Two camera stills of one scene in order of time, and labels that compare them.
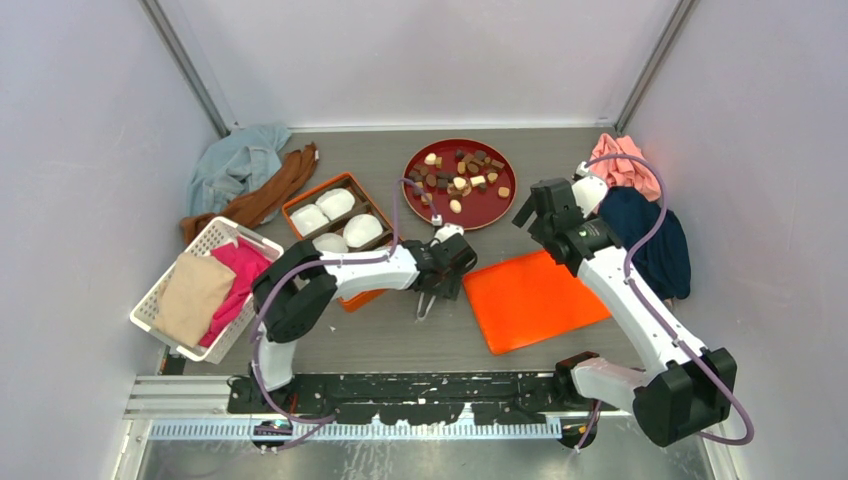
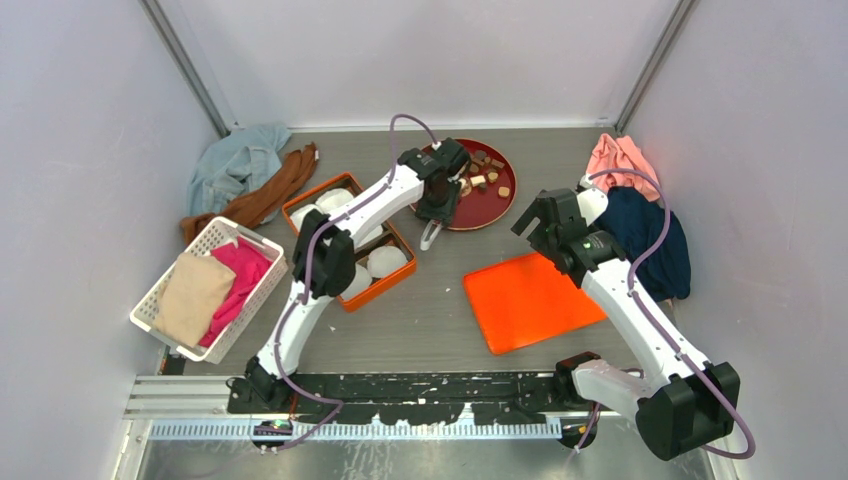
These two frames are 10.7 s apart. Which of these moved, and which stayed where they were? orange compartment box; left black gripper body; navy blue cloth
Moved: left black gripper body
Stayed: navy blue cloth; orange compartment box
